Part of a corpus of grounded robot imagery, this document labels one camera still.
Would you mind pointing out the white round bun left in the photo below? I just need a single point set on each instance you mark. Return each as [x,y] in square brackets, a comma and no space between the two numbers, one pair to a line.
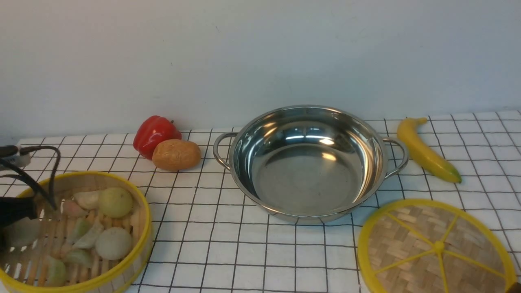
[22,233]

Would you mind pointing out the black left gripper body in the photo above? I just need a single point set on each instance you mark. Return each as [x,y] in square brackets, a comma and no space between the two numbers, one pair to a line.
[15,209]

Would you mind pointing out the white checkered tablecloth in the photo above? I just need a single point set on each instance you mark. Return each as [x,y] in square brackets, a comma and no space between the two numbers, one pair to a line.
[208,237]

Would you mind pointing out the green dumpling centre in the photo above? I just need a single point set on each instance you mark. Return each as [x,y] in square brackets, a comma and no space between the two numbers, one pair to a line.
[81,227]

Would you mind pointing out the white round bun right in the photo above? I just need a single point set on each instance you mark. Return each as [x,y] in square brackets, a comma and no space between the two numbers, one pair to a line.
[113,244]

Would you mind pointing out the yellow banana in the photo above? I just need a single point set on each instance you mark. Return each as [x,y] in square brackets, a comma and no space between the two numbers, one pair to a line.
[422,154]

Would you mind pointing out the pale white dumpling centre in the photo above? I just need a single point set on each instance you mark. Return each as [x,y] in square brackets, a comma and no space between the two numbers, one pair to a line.
[88,240]

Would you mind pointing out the pink dumpling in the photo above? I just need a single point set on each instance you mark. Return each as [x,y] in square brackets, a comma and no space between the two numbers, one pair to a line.
[73,210]

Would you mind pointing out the red bell pepper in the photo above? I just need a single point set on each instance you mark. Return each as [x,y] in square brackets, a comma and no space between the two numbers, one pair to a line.
[152,132]

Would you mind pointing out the green dumpling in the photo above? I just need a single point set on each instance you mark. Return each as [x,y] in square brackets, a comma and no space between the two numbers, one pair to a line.
[80,257]
[81,227]
[56,272]

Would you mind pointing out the white round bun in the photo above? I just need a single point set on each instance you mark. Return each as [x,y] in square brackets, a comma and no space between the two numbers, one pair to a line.
[22,233]
[113,244]

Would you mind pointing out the yellow woven bamboo steamer lid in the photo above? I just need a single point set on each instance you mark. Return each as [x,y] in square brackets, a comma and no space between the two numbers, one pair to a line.
[424,246]

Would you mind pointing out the green dumpling lower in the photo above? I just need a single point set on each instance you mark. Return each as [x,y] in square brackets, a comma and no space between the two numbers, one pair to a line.
[80,257]

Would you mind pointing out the green dumpling bottom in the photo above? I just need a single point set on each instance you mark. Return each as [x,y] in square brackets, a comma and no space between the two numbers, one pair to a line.
[56,272]

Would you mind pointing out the stainless steel two-handled pot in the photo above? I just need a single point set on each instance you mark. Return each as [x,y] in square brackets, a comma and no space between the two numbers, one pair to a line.
[309,164]

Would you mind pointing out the green round bun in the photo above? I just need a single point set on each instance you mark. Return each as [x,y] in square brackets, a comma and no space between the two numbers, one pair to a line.
[115,202]

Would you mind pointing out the yellow-rimmed bamboo steamer basket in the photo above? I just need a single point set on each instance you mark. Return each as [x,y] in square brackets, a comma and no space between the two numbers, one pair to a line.
[24,270]

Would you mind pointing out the brown potato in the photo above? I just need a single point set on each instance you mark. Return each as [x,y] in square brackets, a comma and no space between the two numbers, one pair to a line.
[175,155]

